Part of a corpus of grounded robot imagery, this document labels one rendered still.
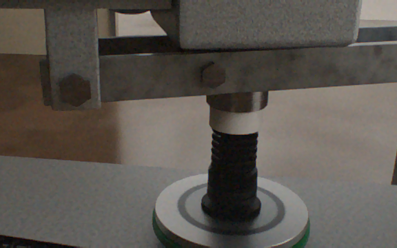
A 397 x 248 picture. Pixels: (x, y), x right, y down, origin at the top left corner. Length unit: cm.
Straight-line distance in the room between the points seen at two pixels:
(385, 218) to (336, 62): 33
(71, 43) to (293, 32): 22
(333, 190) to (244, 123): 33
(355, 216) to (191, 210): 28
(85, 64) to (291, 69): 24
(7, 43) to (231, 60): 555
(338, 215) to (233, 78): 35
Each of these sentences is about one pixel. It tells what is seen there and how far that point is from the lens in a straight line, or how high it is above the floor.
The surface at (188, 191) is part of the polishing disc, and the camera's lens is 74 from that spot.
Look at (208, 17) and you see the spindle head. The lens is 50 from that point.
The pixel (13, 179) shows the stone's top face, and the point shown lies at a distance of 95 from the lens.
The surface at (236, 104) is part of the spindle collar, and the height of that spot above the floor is 108.
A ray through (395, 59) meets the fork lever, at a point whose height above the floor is 113.
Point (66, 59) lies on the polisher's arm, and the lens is 52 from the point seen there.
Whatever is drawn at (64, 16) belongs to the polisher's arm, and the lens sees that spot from 51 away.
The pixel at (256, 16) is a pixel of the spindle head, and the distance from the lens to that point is 52.
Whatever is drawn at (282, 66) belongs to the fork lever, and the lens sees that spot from 59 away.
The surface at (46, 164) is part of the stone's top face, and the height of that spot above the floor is 86.
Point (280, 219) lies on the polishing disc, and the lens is 69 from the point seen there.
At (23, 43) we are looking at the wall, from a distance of 600.
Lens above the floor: 127
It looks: 20 degrees down
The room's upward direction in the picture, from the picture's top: 2 degrees clockwise
